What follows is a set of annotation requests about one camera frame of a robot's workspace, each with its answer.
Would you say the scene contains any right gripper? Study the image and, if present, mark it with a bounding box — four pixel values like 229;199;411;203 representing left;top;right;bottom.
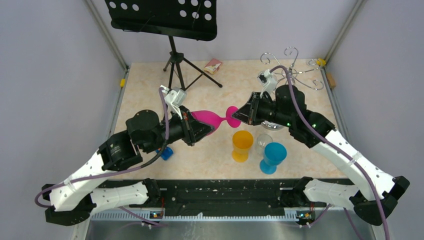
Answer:
232;91;293;127

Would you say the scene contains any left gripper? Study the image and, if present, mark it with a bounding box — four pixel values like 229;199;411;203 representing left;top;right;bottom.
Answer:
142;105;216;154

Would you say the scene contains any magenta plastic goblet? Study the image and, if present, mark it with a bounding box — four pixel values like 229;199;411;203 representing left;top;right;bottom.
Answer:
191;106;241;135

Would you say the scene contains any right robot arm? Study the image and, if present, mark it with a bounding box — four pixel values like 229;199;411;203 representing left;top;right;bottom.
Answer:
232;85;410;226

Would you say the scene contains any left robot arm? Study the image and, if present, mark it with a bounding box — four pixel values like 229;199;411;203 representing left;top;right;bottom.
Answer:
42;106;215;226

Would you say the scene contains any small clear tumbler glass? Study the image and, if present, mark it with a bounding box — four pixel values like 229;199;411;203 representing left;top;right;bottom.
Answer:
254;133;274;156

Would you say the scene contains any chrome wine glass rack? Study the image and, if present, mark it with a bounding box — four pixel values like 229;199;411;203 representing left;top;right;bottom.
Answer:
259;46;326;131

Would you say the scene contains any orange plastic goblet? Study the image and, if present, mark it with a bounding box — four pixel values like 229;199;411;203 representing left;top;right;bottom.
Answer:
231;130;254;163

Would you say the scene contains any blue orange toy car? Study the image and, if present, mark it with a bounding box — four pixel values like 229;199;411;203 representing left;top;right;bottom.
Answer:
160;146;174;161

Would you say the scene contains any blue plastic goblet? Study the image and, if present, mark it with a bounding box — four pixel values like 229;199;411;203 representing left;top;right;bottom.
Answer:
259;142;288;175

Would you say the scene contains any small pink card box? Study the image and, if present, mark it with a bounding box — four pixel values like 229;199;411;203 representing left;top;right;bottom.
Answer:
203;58;223;75

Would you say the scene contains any yellow left edge clamp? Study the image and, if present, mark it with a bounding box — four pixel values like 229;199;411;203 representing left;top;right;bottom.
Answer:
119;78;126;88

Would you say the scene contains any yellow corner clamp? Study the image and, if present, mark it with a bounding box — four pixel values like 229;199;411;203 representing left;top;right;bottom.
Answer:
315;58;327;68

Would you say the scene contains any wooden block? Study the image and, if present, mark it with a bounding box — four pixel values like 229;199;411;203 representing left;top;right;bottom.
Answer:
326;72;337;90

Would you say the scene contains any black music stand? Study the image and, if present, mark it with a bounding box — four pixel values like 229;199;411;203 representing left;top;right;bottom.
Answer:
105;0;218;91

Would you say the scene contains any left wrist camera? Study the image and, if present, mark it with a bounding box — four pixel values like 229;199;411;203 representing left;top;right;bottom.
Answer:
160;85;187;119

